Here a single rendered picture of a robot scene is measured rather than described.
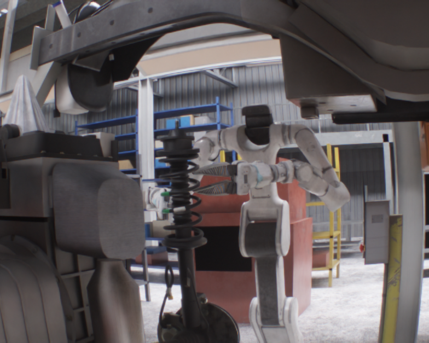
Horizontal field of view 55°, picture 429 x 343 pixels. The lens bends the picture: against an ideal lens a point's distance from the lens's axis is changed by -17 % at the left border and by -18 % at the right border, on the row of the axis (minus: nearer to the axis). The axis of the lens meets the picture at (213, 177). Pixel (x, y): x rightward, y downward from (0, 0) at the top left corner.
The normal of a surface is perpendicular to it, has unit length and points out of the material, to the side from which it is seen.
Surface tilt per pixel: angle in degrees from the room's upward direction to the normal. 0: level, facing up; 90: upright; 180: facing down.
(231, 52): 153
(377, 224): 90
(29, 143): 79
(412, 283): 90
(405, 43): 117
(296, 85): 90
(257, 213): 105
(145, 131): 90
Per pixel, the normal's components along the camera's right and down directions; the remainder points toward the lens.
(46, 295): 0.79, -0.06
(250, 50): -0.15, 0.88
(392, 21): -0.48, 0.25
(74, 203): -0.04, -0.04
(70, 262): 0.91, -0.05
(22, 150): -0.40, -0.21
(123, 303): 0.52, -0.05
